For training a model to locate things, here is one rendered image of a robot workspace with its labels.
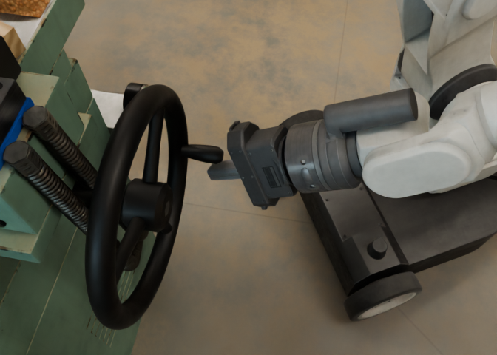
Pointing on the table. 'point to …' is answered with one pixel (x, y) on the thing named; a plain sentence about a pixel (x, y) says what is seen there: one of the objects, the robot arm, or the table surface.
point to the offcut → (12, 39)
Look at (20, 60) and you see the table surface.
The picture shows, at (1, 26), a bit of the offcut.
